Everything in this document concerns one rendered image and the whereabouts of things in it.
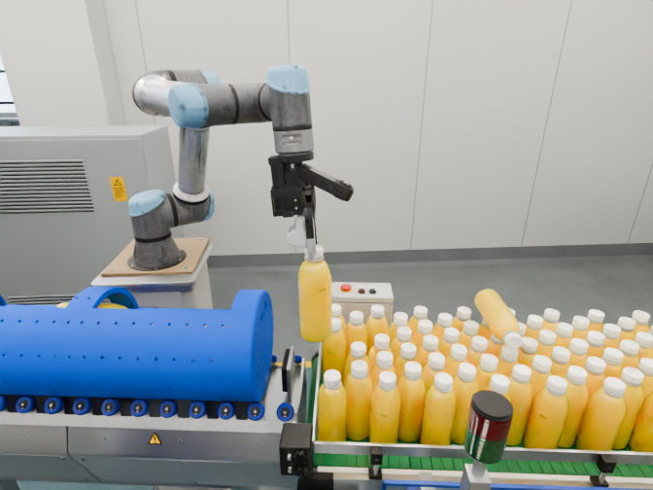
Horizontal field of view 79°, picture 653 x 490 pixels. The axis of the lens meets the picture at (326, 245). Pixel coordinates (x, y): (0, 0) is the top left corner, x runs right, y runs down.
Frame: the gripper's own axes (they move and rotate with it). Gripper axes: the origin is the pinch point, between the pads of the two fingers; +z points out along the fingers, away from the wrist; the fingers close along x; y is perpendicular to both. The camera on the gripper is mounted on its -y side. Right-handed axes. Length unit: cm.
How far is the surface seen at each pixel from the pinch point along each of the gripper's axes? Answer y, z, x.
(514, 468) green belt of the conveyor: -43, 55, 7
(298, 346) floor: 31, 129, -162
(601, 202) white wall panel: -262, 82, -315
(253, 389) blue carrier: 17.1, 33.1, 1.7
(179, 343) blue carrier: 33.1, 21.0, -0.1
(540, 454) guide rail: -47, 48, 9
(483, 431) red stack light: -26.4, 21.8, 28.0
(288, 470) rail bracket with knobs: 9.1, 47.0, 11.7
